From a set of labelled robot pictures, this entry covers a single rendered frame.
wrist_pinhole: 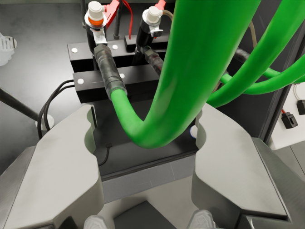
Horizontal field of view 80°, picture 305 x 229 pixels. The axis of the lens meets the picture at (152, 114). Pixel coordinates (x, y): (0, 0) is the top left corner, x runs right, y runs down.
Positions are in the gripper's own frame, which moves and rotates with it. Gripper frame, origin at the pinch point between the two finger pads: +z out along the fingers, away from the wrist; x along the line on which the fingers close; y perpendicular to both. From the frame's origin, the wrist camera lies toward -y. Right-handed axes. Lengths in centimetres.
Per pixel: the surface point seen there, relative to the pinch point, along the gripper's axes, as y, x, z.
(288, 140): 21.9, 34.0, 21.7
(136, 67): 5.0, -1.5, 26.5
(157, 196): 108, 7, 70
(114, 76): -0.1, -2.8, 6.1
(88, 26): -3.6, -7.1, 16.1
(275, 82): 1.0, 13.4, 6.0
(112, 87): 0.4, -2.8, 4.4
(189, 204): 117, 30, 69
